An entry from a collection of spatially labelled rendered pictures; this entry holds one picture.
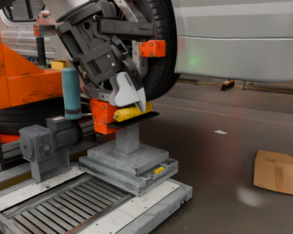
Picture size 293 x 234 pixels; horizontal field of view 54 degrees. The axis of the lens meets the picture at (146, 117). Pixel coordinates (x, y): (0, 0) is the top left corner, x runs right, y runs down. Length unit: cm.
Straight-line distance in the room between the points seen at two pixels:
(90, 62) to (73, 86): 99
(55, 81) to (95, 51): 137
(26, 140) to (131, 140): 57
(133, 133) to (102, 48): 121
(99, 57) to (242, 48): 73
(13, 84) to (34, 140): 33
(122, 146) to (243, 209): 75
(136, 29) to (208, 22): 69
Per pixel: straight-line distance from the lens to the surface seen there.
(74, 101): 152
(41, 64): 148
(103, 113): 150
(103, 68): 51
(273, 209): 177
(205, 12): 122
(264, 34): 112
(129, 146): 168
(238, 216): 165
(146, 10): 137
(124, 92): 53
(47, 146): 166
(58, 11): 51
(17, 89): 174
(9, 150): 193
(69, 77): 149
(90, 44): 52
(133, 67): 51
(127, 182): 158
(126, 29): 54
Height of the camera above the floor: 93
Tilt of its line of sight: 17 degrees down
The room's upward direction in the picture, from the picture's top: straight up
